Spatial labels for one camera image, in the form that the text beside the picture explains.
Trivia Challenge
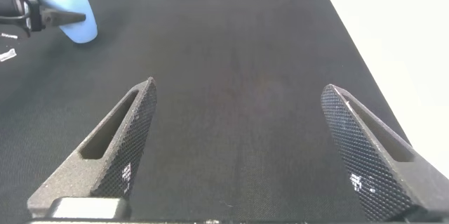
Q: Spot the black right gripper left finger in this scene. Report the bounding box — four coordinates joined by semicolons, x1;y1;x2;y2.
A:
27;77;158;218

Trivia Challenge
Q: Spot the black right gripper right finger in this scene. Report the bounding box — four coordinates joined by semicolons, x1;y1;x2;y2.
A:
320;83;449;223

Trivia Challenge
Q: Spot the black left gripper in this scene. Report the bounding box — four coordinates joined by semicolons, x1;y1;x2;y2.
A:
0;0;87;38

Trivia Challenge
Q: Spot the small clear plastic scrap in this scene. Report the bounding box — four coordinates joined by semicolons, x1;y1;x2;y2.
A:
0;48;18;62

